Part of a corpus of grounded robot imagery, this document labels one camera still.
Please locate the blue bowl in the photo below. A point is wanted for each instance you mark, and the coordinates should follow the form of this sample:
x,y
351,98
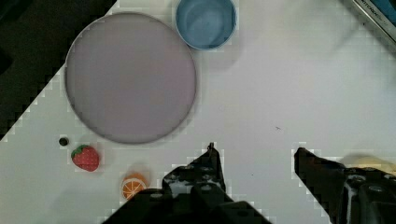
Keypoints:
x,y
205,24

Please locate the orange slice toy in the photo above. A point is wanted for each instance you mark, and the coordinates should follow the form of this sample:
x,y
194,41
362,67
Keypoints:
x,y
132,184

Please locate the large grey round plate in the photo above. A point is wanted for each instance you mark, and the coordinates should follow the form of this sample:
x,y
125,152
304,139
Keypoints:
x,y
130,78

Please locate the yellow toy food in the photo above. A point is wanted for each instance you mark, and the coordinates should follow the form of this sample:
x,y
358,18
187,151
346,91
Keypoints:
x,y
365,161

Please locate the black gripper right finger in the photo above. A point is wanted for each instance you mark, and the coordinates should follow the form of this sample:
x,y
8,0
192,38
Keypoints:
x,y
348,195

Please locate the silver toaster oven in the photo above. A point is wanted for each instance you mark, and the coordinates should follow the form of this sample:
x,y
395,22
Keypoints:
x,y
380,16

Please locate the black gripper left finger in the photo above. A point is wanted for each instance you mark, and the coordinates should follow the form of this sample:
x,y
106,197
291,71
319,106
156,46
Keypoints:
x,y
204,171

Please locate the red toy strawberry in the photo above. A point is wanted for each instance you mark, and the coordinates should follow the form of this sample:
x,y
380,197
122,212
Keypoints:
x,y
86,158

